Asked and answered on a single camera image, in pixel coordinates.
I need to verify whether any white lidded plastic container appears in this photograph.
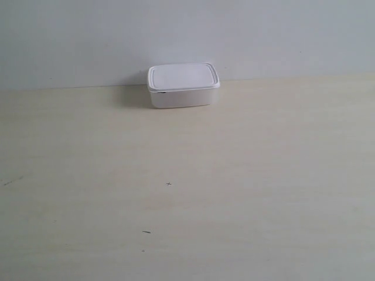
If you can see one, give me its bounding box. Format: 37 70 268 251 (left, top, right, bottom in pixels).
147 63 220 109

